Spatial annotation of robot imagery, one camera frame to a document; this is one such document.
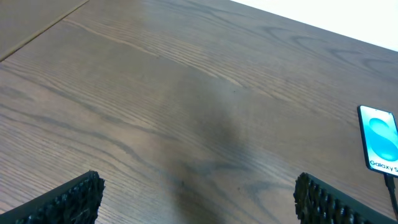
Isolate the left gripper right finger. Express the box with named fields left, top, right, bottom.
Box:
left=294, top=172, right=397, bottom=224

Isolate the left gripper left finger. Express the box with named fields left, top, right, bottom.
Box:
left=1, top=170, right=105, bottom=224

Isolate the black USB charging cable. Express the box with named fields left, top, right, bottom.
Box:
left=384, top=173, right=398, bottom=222

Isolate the blue Galaxy smartphone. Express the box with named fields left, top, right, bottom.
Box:
left=357, top=105, right=397, bottom=177

